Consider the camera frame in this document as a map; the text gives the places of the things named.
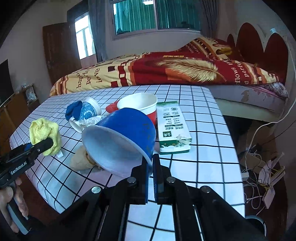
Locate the grey curtain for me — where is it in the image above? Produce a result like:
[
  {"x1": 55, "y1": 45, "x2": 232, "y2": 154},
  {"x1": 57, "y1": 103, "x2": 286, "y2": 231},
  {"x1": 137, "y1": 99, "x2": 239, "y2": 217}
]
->
[{"x1": 88, "y1": 0, "x2": 108, "y2": 62}]

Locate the white cable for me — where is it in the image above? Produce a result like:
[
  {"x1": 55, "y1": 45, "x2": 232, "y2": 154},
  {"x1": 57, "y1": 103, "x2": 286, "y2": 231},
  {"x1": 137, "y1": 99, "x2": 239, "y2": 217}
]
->
[{"x1": 245, "y1": 88, "x2": 296, "y2": 153}]

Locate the black television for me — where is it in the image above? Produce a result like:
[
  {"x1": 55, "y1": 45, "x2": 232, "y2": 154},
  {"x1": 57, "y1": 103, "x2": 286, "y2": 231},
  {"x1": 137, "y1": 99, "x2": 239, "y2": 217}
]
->
[{"x1": 0, "y1": 59, "x2": 15, "y2": 105}]

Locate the small bright window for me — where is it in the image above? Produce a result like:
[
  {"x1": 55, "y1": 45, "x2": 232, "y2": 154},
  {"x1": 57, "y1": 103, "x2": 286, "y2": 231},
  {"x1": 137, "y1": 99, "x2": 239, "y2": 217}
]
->
[{"x1": 74, "y1": 11, "x2": 97, "y2": 60}]

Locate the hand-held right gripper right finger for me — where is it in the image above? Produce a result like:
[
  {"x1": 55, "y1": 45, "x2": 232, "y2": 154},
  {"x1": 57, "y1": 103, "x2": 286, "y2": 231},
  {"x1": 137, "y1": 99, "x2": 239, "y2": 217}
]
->
[{"x1": 153, "y1": 154, "x2": 269, "y2": 241}]

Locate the bed with patterned quilt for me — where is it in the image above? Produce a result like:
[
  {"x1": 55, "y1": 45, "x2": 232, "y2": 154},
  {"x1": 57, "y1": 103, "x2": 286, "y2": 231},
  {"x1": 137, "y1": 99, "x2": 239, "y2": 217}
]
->
[{"x1": 49, "y1": 36, "x2": 281, "y2": 97}]

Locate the wooden cabinet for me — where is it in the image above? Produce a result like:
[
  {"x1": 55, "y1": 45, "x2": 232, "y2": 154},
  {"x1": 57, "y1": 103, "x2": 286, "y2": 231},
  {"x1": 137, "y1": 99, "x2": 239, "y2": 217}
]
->
[{"x1": 0, "y1": 84, "x2": 40, "y2": 142}]

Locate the blue cloth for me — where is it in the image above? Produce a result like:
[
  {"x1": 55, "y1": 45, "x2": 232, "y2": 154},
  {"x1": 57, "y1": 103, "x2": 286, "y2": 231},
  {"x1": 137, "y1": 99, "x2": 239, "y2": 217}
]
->
[{"x1": 65, "y1": 101, "x2": 83, "y2": 121}]

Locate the red scalloped headboard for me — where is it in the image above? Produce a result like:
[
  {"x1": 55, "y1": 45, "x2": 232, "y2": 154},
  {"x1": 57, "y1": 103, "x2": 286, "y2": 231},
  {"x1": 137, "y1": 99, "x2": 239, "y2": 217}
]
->
[{"x1": 226, "y1": 22, "x2": 290, "y2": 85}]

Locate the beige crumpled cloth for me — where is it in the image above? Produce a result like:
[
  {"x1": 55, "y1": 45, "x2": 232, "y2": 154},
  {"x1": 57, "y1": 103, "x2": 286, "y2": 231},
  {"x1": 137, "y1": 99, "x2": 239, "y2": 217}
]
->
[{"x1": 70, "y1": 146, "x2": 102, "y2": 171}]

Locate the blue paper bowl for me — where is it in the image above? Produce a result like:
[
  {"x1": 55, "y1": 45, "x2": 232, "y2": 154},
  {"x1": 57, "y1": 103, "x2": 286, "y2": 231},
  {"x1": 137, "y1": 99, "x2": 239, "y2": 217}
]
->
[{"x1": 81, "y1": 108, "x2": 156, "y2": 178}]

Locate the power strip with cables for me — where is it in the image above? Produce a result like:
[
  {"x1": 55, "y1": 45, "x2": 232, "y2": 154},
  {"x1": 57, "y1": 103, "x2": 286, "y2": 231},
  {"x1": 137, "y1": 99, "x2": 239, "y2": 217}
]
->
[{"x1": 258, "y1": 152, "x2": 286, "y2": 209}]

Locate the brown wooden door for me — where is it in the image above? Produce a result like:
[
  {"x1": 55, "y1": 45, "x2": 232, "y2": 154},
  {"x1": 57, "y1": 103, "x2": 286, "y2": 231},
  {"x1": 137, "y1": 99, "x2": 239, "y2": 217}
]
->
[{"x1": 43, "y1": 22, "x2": 82, "y2": 84}]

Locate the large window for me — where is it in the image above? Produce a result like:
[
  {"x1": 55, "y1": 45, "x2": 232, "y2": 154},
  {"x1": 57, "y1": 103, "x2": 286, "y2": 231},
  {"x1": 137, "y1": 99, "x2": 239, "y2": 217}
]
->
[{"x1": 112, "y1": 0, "x2": 202, "y2": 40}]

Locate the yellow cloth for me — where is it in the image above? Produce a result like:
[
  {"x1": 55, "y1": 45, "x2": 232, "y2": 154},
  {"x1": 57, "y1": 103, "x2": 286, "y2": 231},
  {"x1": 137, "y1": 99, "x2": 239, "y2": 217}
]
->
[{"x1": 29, "y1": 117, "x2": 62, "y2": 156}]

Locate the black round trash bin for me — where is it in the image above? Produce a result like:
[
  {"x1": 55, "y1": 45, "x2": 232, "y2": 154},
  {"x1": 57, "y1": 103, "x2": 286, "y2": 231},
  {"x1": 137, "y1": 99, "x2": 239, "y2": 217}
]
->
[{"x1": 245, "y1": 215, "x2": 266, "y2": 235}]

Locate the crumpled white tissue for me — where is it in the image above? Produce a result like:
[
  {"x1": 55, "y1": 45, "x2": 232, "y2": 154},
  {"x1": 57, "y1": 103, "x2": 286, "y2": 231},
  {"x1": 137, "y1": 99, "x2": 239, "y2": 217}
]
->
[{"x1": 79, "y1": 115, "x2": 105, "y2": 127}]

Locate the blue patterned paper cup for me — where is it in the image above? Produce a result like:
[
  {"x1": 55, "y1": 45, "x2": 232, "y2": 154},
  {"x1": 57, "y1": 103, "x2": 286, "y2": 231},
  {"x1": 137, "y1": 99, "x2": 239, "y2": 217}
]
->
[{"x1": 69, "y1": 97, "x2": 102, "y2": 133}]

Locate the red paper bowl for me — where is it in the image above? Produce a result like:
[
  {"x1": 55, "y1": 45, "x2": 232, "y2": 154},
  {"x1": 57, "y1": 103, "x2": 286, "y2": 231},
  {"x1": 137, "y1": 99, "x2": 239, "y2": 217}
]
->
[{"x1": 105, "y1": 92, "x2": 158, "y2": 128}]

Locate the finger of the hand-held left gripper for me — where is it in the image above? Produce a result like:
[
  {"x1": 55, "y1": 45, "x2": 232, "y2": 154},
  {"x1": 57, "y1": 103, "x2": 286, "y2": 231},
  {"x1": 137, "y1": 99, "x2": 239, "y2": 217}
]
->
[{"x1": 30, "y1": 137, "x2": 54, "y2": 155}]

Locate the person's left hand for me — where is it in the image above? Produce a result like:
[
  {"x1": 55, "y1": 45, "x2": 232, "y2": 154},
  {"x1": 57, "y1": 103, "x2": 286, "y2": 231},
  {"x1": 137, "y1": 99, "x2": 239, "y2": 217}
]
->
[{"x1": 0, "y1": 180, "x2": 28, "y2": 233}]

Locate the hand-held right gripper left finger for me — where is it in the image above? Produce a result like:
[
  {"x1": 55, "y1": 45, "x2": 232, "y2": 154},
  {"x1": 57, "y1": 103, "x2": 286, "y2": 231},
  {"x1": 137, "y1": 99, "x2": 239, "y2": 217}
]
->
[{"x1": 30, "y1": 159, "x2": 150, "y2": 241}]

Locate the green and white carton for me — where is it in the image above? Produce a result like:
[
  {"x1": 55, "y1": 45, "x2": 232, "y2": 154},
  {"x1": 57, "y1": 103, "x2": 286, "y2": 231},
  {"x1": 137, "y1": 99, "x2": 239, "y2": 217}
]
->
[{"x1": 157, "y1": 101, "x2": 192, "y2": 155}]

